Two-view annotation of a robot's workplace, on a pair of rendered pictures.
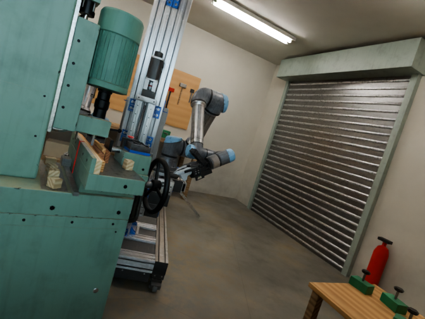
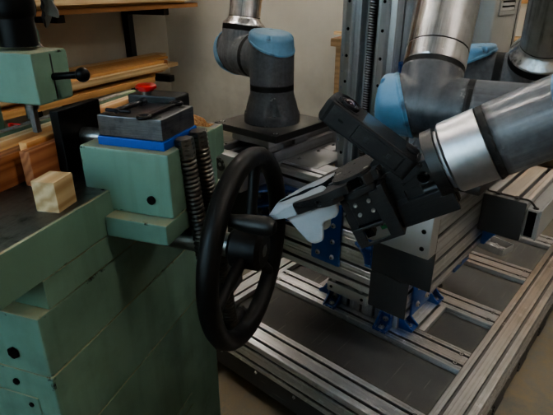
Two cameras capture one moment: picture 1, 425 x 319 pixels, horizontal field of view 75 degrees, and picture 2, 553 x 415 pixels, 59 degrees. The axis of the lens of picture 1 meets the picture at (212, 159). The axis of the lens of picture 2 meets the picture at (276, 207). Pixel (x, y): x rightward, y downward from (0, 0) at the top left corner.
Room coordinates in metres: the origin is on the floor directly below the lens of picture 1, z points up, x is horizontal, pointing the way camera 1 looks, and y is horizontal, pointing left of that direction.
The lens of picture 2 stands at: (1.05, -0.27, 1.15)
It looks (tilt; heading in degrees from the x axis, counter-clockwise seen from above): 25 degrees down; 54
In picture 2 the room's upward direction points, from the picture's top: straight up
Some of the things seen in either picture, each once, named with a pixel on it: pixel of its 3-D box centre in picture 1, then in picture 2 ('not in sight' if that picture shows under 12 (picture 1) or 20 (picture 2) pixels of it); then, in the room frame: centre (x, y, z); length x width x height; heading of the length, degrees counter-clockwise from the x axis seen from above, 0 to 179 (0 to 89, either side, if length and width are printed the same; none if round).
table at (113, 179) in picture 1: (111, 166); (109, 187); (1.26, 0.44, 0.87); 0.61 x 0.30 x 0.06; 35
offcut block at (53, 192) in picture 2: (128, 164); (54, 191); (1.16, 0.34, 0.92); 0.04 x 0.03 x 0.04; 42
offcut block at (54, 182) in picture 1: (54, 182); not in sight; (0.98, 0.53, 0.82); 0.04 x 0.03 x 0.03; 74
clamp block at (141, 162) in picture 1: (131, 160); (154, 165); (1.31, 0.37, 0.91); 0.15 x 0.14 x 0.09; 35
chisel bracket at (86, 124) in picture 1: (90, 126); (16, 78); (1.18, 0.54, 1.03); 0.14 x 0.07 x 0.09; 125
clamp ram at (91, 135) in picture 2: (114, 149); (96, 136); (1.25, 0.44, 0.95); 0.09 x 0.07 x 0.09; 35
